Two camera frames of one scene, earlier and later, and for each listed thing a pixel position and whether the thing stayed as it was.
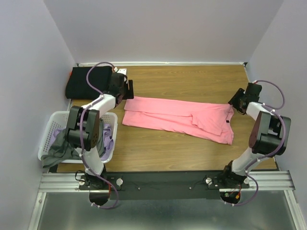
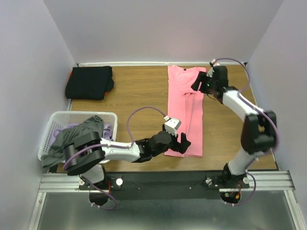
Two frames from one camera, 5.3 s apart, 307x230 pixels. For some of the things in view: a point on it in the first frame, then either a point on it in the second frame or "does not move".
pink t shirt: [212, 121] -> [186, 105]
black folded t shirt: [77, 86] does not move
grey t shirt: [61, 152] does not move
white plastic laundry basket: [56, 120] does not move
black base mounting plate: [159, 185] does not move
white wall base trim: [161, 63] does not move
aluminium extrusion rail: [70, 182] does not move
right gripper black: [233, 100] -> [201, 75]
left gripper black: [129, 94] -> [183, 146]
